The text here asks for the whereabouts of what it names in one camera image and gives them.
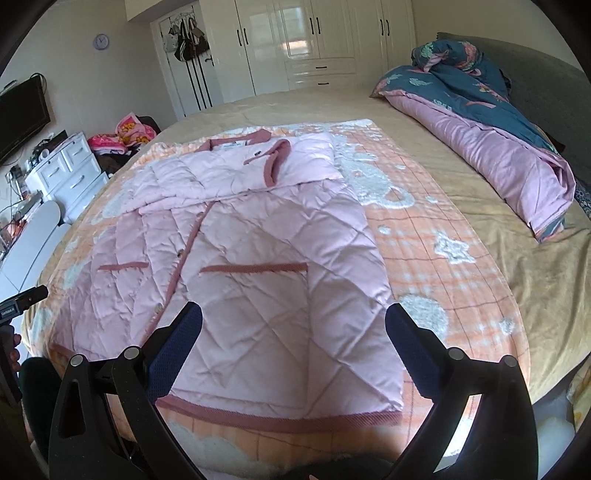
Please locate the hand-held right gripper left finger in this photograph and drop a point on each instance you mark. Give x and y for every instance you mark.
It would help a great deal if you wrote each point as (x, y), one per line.
(178, 350)

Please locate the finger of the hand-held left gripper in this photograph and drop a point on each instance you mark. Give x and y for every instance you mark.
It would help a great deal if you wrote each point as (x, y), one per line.
(32, 295)

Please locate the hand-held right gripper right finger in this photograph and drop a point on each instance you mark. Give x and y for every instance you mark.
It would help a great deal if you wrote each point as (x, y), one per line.
(411, 350)

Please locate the pink quilted jacket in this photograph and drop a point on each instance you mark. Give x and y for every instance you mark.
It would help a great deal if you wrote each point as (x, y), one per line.
(258, 286)

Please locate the person's left hand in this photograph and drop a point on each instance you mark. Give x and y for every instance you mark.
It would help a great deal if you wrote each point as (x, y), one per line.
(15, 344)

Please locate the white oval board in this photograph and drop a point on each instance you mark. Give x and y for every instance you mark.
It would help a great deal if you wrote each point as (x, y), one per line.
(32, 265)
(37, 226)

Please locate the cluttered side desk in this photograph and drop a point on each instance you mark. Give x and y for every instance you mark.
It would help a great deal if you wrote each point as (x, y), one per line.
(18, 203)

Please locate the white drawer chest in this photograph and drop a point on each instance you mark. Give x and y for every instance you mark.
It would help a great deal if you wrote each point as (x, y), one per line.
(69, 180)

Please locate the orange checked cloud blanket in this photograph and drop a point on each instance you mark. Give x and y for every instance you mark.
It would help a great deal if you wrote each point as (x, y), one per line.
(415, 203)

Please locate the black box on chest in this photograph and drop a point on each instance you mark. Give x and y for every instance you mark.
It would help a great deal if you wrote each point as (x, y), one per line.
(53, 141)

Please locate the black flat television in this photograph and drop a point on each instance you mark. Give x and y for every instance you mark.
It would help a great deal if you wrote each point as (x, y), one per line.
(21, 120)

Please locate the pink floral cloth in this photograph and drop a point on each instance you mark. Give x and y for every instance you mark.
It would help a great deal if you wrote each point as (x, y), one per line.
(131, 131)

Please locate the blue floral duvet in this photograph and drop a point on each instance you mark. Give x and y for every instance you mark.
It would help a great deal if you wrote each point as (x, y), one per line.
(461, 138)

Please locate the dark patterned pillow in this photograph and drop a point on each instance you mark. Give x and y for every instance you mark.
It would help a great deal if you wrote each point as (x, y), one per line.
(582, 196)

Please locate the bed with beige sheet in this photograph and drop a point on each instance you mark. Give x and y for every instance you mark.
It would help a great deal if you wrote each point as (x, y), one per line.
(323, 104)

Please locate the white door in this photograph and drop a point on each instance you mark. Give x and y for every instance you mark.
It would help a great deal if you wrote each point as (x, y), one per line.
(214, 78)

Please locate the white hanging bag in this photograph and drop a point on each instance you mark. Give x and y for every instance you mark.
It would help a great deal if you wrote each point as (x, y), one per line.
(171, 42)

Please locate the grey padded headboard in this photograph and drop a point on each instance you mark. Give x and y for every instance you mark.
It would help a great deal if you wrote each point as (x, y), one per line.
(545, 78)

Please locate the brown hanging bag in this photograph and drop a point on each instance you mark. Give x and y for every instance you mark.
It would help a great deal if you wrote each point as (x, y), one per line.
(202, 39)

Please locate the white wardrobe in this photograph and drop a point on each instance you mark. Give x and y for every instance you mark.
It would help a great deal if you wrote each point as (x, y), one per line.
(332, 37)

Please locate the round wall clock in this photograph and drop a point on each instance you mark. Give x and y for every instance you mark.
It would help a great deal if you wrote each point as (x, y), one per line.
(100, 41)

